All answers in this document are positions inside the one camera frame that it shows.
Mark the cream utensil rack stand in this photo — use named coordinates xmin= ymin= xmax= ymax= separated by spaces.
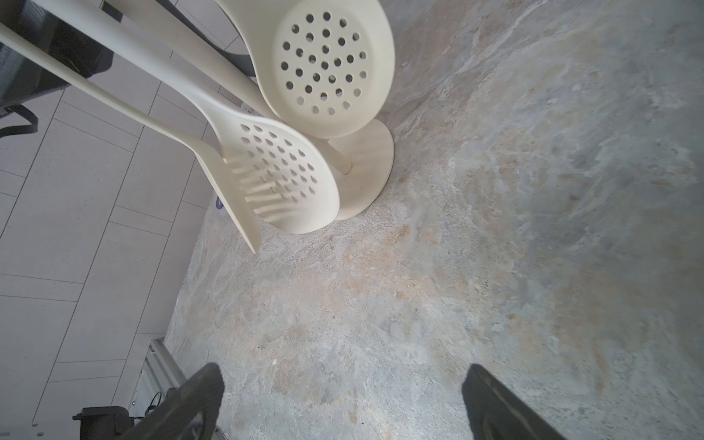
xmin=103 ymin=0 xmax=396 ymax=222

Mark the cream skimmer green handle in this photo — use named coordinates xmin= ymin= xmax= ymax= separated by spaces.
xmin=0 ymin=21 xmax=263 ymax=255

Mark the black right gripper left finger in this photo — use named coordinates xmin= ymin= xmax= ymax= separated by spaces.
xmin=118 ymin=362 xmax=225 ymax=439

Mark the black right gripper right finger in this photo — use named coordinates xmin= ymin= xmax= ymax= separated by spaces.
xmin=461 ymin=364 xmax=566 ymax=440

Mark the aluminium mounting rail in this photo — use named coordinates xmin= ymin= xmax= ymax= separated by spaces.
xmin=130 ymin=339 xmax=226 ymax=439

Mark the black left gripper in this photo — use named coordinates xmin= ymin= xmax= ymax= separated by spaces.
xmin=1 ymin=1 xmax=124 ymax=138

